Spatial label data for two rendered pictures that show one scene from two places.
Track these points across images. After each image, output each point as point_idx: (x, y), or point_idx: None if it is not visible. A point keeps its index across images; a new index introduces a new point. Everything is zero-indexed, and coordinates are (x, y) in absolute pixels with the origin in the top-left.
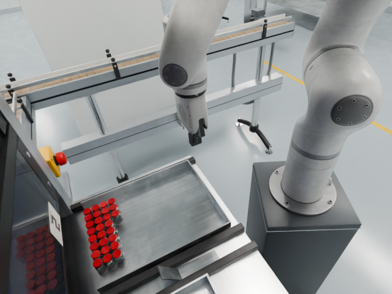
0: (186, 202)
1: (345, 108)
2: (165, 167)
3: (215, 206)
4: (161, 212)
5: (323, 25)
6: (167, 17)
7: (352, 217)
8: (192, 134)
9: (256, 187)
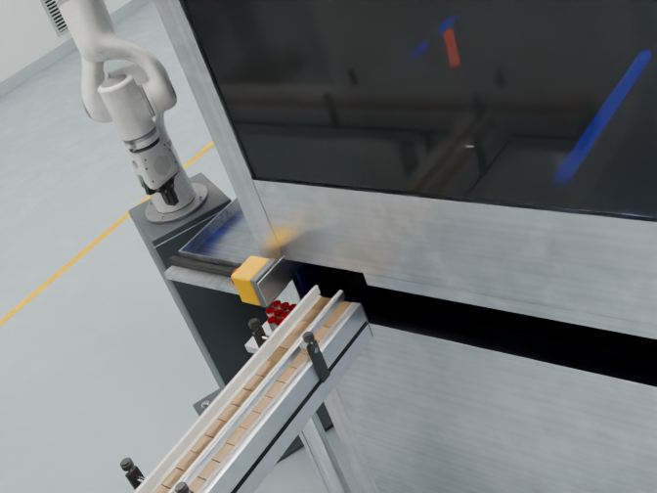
0: (234, 234)
1: (166, 71)
2: (192, 276)
3: (228, 214)
4: (253, 239)
5: (100, 66)
6: (120, 82)
7: (196, 176)
8: (172, 184)
9: (184, 236)
